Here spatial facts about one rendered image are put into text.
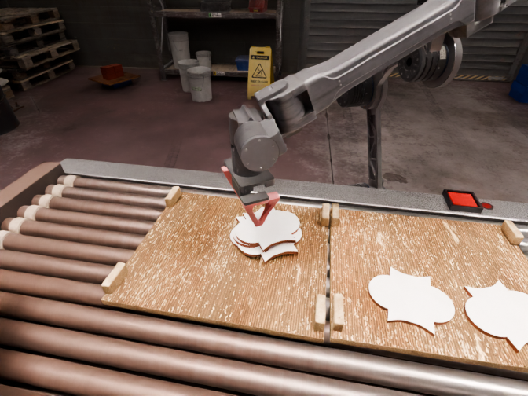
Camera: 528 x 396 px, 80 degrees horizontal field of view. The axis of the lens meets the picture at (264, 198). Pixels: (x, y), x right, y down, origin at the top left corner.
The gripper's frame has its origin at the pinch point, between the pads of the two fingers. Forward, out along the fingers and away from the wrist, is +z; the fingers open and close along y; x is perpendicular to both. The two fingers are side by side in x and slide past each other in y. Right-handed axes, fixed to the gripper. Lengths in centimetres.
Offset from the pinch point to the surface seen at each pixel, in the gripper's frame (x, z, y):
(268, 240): -2.6, 7.1, -3.4
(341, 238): -19.5, 10.6, -5.8
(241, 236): 2.2, 7.1, -0.1
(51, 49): 113, 57, 526
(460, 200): -57, 11, -5
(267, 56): -144, 50, 330
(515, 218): -66, 13, -15
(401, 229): -34.2, 10.6, -8.8
